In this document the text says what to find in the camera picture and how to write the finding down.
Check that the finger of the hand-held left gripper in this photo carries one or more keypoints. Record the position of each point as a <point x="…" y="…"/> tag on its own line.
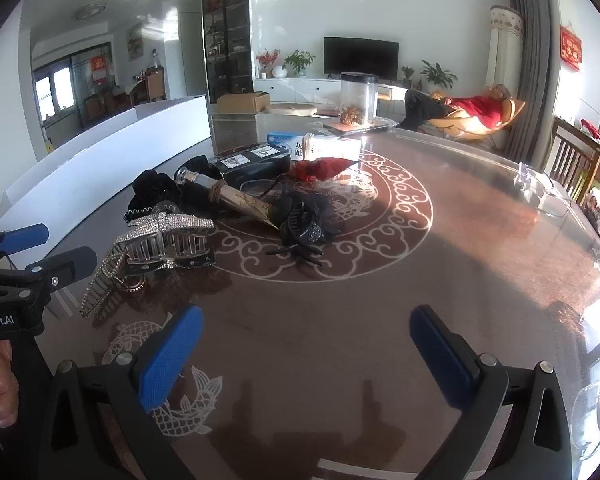
<point x="25" y="238"/>
<point x="65" y="262"/>

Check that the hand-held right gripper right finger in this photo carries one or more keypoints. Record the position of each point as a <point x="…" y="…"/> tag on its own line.
<point x="442" y="355"/>

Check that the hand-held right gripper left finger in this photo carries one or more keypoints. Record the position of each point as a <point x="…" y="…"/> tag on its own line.
<point x="170" y="355"/>

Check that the gold cosmetic tube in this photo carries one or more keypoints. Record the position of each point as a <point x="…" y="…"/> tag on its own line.
<point x="240" y="202"/>

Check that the brown patterned desktop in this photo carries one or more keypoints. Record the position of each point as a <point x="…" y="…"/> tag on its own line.
<point x="355" y="310"/>

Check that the rhinestone band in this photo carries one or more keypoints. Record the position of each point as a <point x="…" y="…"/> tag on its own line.
<point x="100" y="285"/>

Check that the rhinestone hair claw clip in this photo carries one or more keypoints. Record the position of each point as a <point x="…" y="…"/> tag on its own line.
<point x="160" y="227"/>

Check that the long white cardboard box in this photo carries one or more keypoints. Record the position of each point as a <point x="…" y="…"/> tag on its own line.
<point x="105" y="160"/>

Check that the black fabric scrunchie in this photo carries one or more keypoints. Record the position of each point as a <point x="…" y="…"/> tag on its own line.
<point x="150" y="187"/>

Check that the small black spider clip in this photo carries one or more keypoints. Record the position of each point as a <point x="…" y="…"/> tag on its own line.
<point x="297" y="252"/>

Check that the thin-framed eyeglasses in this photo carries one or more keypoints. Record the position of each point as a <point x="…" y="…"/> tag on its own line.
<point x="252" y="186"/>

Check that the black flower hair claw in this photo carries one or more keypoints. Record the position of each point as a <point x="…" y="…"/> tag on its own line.
<point x="305" y="222"/>

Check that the clear acrylic holder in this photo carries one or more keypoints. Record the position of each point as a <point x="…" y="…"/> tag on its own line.
<point x="555" y="200"/>

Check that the black case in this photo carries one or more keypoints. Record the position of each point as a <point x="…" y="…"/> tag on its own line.
<point x="265" y="165"/>

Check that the brown cardboard box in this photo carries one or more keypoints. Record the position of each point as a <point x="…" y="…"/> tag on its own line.
<point x="240" y="104"/>

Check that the wooden chair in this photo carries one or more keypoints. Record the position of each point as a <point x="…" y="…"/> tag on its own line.
<point x="565" y="150"/>

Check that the flat wooden tray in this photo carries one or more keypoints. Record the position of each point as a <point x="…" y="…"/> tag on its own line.
<point x="330" y="127"/>

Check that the beige lounge chair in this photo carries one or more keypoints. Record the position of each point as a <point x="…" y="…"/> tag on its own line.
<point x="515" y="110"/>

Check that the clear plastic jar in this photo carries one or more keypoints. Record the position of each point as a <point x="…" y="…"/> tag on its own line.
<point x="357" y="95"/>

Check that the dark glass display cabinet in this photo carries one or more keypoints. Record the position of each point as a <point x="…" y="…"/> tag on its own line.
<point x="227" y="35"/>

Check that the large leafy potted plant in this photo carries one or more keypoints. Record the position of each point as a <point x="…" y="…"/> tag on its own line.
<point x="437" y="74"/>

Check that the small potted plant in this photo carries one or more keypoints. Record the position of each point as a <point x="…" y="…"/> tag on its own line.
<point x="407" y="75"/>

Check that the red flower plant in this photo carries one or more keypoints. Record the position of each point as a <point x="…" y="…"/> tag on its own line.
<point x="266" y="60"/>

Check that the round white vase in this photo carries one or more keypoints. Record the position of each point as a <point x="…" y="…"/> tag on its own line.
<point x="280" y="72"/>

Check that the white television console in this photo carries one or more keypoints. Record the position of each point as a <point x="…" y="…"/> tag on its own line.
<point x="300" y="91"/>

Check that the grey curtain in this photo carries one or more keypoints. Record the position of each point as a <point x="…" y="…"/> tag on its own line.
<point x="532" y="60"/>

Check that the black television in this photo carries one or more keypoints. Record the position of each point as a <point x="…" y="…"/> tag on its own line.
<point x="360" y="57"/>

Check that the green potted plant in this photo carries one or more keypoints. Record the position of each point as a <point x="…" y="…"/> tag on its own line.
<point x="299" y="60"/>

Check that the white lace curtain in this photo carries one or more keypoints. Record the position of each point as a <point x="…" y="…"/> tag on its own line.
<point x="500" y="50"/>

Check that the framed wall picture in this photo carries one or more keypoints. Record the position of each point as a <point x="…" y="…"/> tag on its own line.
<point x="135" y="44"/>

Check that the red wall hanging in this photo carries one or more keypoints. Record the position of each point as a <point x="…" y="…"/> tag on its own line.
<point x="571" y="47"/>

